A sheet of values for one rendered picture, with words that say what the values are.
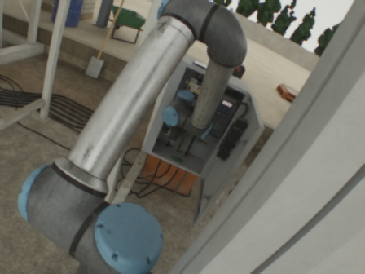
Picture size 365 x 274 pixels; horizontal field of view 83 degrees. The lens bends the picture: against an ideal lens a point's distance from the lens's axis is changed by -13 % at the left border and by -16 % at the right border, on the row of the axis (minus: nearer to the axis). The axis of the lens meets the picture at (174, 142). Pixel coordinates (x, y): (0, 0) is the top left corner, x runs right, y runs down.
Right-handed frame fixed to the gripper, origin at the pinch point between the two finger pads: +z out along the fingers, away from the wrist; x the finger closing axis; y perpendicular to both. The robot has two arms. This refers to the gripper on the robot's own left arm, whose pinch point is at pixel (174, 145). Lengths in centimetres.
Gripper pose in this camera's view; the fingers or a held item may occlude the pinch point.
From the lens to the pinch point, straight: 145.5
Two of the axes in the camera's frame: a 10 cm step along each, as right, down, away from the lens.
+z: -2.1, 6.9, 6.9
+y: -9.1, -4.0, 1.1
